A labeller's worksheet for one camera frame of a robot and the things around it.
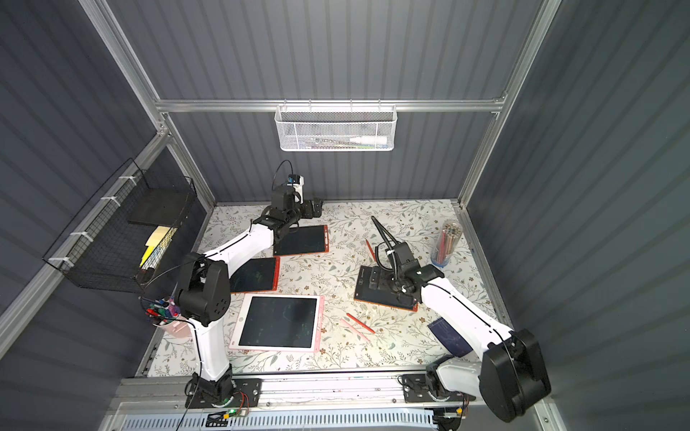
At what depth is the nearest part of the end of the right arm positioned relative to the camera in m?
0.59

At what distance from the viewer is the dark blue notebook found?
0.79m

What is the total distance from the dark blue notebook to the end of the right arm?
320 mm
